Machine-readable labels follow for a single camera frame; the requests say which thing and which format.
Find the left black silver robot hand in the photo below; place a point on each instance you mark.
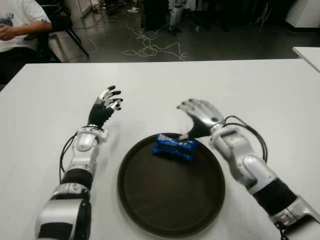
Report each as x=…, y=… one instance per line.
x=98, y=113

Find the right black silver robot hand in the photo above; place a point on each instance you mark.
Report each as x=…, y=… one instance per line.
x=205, y=115

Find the blue Oreo cookie packet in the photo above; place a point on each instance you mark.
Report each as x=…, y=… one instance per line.
x=172, y=150

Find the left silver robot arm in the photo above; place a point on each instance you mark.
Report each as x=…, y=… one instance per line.
x=83, y=142

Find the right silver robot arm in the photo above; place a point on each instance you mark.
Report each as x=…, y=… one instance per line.
x=250, y=165

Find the round dark brown tray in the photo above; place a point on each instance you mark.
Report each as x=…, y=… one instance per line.
x=172, y=190

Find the black office chair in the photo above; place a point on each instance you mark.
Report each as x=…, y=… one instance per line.
x=62, y=22

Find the white panel board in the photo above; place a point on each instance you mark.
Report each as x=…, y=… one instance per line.
x=83, y=6

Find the white power strip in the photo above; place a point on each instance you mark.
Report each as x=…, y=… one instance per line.
x=133, y=10

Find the black cabinet on casters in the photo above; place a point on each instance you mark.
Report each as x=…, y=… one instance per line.
x=155, y=15

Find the white side table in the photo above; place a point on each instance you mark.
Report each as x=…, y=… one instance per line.
x=310, y=56

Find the seated person in white shirt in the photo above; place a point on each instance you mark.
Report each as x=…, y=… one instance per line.
x=15, y=15

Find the white cabinet with black base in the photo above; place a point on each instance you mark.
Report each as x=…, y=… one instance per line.
x=305, y=12

